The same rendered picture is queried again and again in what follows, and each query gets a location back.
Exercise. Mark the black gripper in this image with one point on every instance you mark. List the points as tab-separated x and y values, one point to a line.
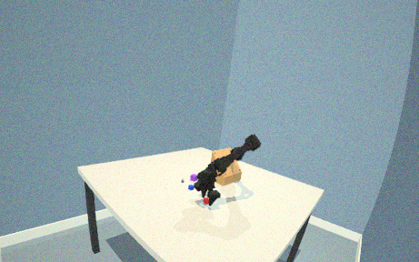
212	194

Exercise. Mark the purple cube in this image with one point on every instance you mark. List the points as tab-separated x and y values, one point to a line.
193	177

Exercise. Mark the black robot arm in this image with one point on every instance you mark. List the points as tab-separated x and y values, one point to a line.
221	164

